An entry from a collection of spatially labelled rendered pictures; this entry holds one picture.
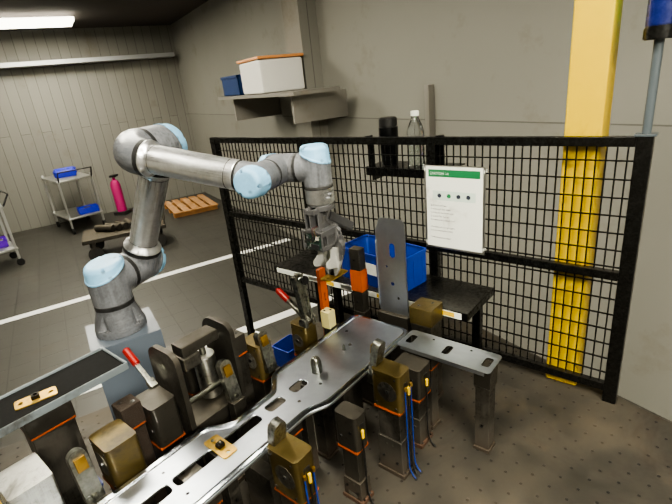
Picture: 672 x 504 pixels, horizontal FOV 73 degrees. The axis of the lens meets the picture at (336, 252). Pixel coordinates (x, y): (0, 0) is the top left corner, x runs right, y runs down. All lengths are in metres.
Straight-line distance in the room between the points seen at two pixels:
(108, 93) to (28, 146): 1.47
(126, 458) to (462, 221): 1.22
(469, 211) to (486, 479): 0.83
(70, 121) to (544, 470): 8.12
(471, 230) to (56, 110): 7.65
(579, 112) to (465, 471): 1.06
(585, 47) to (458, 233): 0.67
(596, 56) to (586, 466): 1.12
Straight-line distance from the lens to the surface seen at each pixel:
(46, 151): 8.65
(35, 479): 1.14
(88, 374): 1.30
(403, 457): 1.40
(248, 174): 1.06
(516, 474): 1.49
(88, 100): 8.65
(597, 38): 1.50
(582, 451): 1.60
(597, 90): 1.50
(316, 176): 1.15
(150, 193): 1.46
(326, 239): 1.19
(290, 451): 1.06
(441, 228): 1.70
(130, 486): 1.18
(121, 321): 1.54
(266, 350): 1.38
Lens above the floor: 1.77
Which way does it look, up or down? 21 degrees down
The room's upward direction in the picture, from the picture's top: 6 degrees counter-clockwise
